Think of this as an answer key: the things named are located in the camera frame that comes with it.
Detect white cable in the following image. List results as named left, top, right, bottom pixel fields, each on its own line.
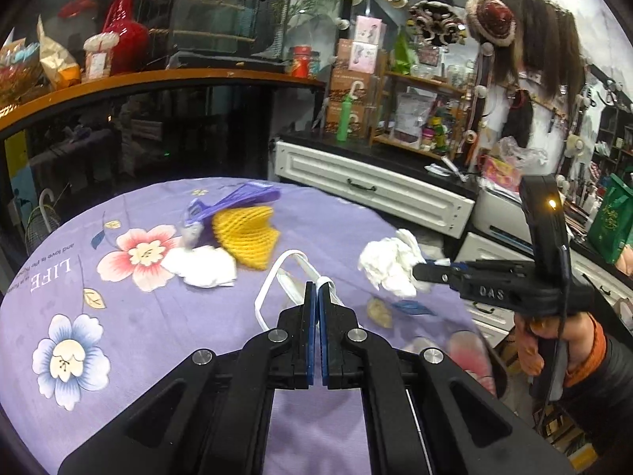
left=253, top=249, right=348, bottom=333

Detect yellow foam fruit net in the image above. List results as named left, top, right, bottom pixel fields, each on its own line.
left=211, top=206, right=280, bottom=270

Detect white tissue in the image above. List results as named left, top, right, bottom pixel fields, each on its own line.
left=357, top=228, right=432, bottom=299

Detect purple plastic bag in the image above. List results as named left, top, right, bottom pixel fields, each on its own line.
left=180, top=181, right=281, bottom=249

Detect right hand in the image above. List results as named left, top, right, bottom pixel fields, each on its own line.
left=514, top=312, right=606, bottom=387

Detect tan peel scrap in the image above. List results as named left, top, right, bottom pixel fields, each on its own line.
left=366, top=298, right=393, bottom=329

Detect green gift bag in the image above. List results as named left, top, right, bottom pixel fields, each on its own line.
left=588, top=174, right=633, bottom=265

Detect white paper scrap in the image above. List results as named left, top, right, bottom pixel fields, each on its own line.
left=161, top=245, right=237, bottom=289

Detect white long drawer front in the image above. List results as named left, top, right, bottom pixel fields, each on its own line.
left=275, top=141, right=475, bottom=238

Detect purple floral tablecloth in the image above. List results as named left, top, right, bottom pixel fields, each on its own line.
left=1, top=178, right=495, bottom=474

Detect green bottle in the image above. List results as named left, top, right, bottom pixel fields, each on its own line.
left=336, top=92, right=354, bottom=143

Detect brown cardboard boxes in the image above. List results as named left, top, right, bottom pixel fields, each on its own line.
left=324, top=39, right=387, bottom=141

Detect red tin canister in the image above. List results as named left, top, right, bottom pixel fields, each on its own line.
left=291, top=45, right=312, bottom=78

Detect red vase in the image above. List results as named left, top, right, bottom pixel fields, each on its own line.
left=102, top=0, right=149, bottom=75

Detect white jar with lid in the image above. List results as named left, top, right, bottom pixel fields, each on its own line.
left=84, top=32, right=119, bottom=80

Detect orange curved wooden counter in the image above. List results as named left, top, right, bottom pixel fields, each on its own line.
left=1, top=68, right=325, bottom=139

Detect gold wrapped gift basket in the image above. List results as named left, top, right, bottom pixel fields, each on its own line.
left=0, top=39, right=43, bottom=107

